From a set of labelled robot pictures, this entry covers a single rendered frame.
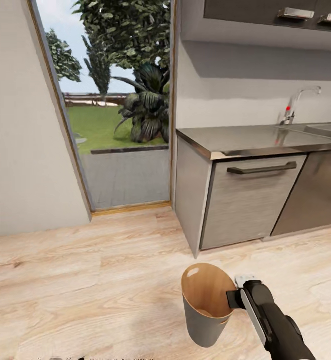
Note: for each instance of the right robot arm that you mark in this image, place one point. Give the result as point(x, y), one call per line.
point(278, 333)

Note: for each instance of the drop in sink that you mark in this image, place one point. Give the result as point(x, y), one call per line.
point(320, 130)

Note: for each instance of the dishwasher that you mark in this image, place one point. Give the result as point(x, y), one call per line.
point(246, 196)

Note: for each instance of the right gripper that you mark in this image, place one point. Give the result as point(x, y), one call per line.
point(234, 299)

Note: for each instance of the trash can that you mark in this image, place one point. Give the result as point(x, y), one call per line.
point(205, 301)

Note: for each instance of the fixed window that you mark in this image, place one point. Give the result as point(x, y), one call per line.
point(112, 67)

